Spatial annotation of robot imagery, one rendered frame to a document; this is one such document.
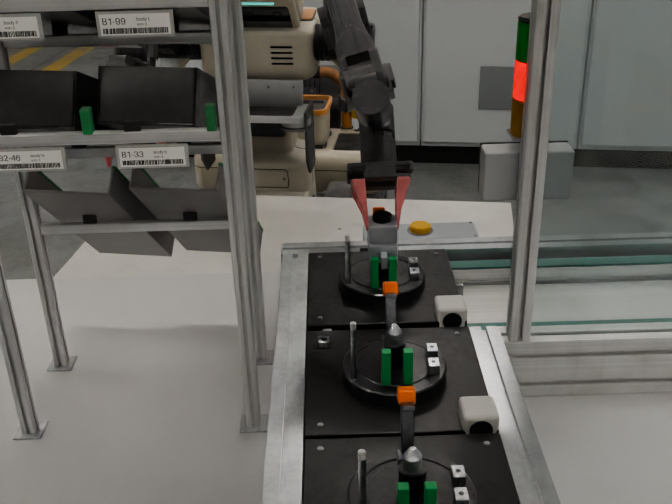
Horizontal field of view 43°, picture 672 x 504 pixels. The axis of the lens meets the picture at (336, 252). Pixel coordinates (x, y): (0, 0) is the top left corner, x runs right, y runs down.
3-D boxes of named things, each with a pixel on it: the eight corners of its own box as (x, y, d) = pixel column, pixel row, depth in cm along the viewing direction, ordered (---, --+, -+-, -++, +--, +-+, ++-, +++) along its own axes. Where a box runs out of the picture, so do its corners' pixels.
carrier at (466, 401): (307, 342, 127) (303, 268, 121) (468, 337, 127) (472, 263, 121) (304, 449, 105) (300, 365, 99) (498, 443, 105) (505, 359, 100)
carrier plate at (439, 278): (309, 262, 149) (308, 251, 148) (445, 258, 150) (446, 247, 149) (307, 336, 128) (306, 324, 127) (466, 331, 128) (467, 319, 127)
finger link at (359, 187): (400, 222, 129) (397, 164, 131) (353, 224, 129) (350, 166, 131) (397, 234, 136) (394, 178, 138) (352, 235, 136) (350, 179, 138)
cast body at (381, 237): (367, 245, 138) (366, 205, 135) (394, 244, 138) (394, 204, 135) (370, 270, 131) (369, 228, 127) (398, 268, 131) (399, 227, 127)
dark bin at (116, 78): (171, 144, 136) (173, 97, 136) (251, 146, 134) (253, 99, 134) (96, 124, 108) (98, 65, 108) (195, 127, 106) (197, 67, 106)
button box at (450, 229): (362, 252, 163) (362, 223, 160) (472, 249, 163) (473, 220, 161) (364, 269, 157) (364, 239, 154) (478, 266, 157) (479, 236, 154)
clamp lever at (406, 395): (398, 450, 98) (396, 385, 97) (415, 450, 98) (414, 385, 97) (400, 461, 94) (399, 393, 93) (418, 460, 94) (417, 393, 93)
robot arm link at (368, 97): (390, 67, 140) (340, 82, 141) (384, 34, 129) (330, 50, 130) (409, 132, 137) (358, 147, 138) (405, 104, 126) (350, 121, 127)
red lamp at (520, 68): (509, 92, 114) (511, 55, 112) (546, 91, 114) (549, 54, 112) (516, 103, 110) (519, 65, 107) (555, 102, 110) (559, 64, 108)
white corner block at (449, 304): (433, 317, 132) (433, 294, 130) (462, 316, 132) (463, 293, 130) (436, 333, 128) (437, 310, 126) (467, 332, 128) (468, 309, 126)
